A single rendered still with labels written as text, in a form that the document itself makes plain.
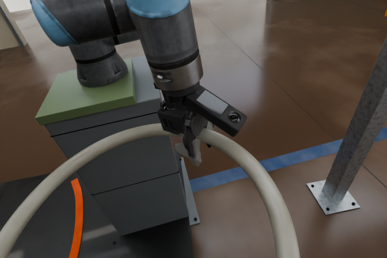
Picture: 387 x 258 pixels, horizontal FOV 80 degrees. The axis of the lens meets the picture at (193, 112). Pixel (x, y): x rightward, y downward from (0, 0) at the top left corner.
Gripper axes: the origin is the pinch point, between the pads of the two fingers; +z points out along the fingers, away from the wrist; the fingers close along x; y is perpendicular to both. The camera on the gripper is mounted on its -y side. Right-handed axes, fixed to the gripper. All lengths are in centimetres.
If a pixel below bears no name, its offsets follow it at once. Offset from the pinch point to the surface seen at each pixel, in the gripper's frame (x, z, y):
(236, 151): 2.7, -7.9, -9.4
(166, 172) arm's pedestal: -13, 42, 34
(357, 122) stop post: -64, 36, -34
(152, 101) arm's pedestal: -16.1, 3.0, 30.4
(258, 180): 6.9, -7.4, -14.8
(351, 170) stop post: -61, 64, -38
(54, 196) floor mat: 15, 79, 121
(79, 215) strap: 16, 80, 93
